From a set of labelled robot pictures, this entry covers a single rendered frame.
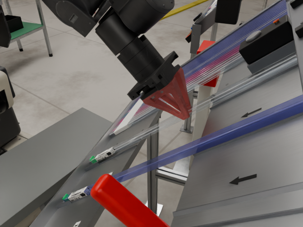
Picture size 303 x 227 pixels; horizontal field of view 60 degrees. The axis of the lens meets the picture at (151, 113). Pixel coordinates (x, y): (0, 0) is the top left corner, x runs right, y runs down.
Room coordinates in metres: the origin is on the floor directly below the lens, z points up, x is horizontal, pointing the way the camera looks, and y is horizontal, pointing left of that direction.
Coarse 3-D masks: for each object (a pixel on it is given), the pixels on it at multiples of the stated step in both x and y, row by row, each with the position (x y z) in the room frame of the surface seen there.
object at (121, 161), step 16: (160, 112) 0.51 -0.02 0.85; (128, 128) 0.54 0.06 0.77; (144, 128) 0.46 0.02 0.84; (112, 144) 0.50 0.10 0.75; (112, 160) 0.40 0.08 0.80; (128, 160) 0.35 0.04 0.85; (96, 176) 0.37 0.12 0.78; (64, 208) 0.32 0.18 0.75; (80, 208) 0.28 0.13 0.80; (96, 208) 0.25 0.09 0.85; (48, 224) 0.29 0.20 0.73; (64, 224) 0.26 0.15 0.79; (80, 224) 0.23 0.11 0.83
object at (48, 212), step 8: (128, 104) 0.71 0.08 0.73; (112, 128) 0.59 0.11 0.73; (104, 136) 0.55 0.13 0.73; (96, 144) 0.52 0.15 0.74; (104, 144) 0.53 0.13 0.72; (96, 152) 0.50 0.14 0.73; (88, 160) 0.46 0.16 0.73; (80, 168) 0.43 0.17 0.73; (72, 176) 0.41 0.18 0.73; (80, 176) 0.42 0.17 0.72; (64, 184) 0.38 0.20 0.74; (72, 184) 0.39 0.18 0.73; (64, 192) 0.37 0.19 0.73; (56, 200) 0.35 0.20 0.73; (48, 208) 0.33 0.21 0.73; (56, 208) 0.33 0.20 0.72; (40, 216) 0.31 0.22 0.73; (48, 216) 0.31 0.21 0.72; (32, 224) 0.29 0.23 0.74; (40, 224) 0.29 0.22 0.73
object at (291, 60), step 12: (288, 60) 0.31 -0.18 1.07; (264, 72) 0.32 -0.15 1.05; (276, 72) 0.32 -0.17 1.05; (240, 84) 0.33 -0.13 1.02; (252, 84) 0.33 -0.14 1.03; (216, 96) 0.34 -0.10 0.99; (228, 96) 0.34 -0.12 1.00; (192, 108) 0.36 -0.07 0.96; (204, 108) 0.35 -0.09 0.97; (168, 120) 0.37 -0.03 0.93; (180, 120) 0.36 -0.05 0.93; (144, 132) 0.39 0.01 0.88; (156, 132) 0.38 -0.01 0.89; (120, 144) 0.41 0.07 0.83; (132, 144) 0.40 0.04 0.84
